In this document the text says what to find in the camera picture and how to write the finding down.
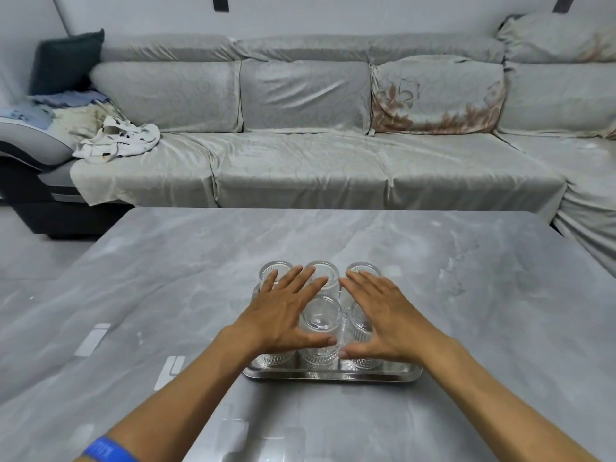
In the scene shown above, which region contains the person's right hand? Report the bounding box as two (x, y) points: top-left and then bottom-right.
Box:
(338, 271), (452, 365)

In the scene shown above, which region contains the person's left hand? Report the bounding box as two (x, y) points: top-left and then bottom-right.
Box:
(226, 266), (338, 357)

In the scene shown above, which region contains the person's left forearm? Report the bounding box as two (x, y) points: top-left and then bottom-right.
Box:
(72, 327), (263, 462)

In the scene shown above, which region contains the person's right forearm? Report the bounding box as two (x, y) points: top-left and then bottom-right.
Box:
(421, 334), (600, 462)

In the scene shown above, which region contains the group of clear ribbed glasses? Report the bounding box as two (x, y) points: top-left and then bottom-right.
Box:
(253, 261), (386, 371)

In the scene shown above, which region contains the stainless steel tray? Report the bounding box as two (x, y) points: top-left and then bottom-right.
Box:
(242, 281), (423, 385)

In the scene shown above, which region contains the grey covered corner sofa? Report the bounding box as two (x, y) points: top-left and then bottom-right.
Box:
(0, 14), (616, 279)

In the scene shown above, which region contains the grey swirl back cushion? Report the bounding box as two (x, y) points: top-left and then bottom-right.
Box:
(496, 62), (616, 140)
(90, 60), (243, 134)
(240, 59), (372, 135)

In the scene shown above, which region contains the grey floral back cushion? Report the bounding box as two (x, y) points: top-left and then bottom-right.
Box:
(370, 55), (507, 136)

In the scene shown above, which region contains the white patterned garment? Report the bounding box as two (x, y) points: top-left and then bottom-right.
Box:
(72, 115), (162, 165)

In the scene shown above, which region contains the blue wristband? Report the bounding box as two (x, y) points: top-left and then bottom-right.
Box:
(81, 435), (140, 462)

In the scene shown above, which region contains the cream stained cloth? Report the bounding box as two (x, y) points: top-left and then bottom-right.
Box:
(50, 102), (127, 142)

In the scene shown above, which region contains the blue crumpled cloth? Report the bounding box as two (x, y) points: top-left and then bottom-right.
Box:
(0, 90), (114, 131)

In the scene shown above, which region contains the dark teal pillow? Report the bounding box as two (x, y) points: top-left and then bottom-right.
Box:
(29, 29), (106, 97)

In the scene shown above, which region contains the grey floral pillow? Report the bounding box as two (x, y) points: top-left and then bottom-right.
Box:
(497, 13), (616, 66)

